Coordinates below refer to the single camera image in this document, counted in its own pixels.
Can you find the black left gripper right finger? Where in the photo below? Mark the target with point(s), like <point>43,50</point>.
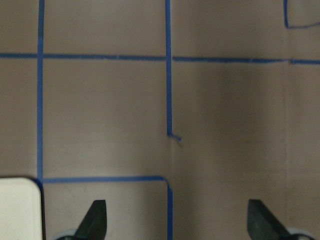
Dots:
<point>262,224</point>

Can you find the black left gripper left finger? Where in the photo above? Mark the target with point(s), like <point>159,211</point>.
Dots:
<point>94,223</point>

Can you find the cream plastic tray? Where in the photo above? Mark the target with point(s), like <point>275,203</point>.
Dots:
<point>20,209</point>

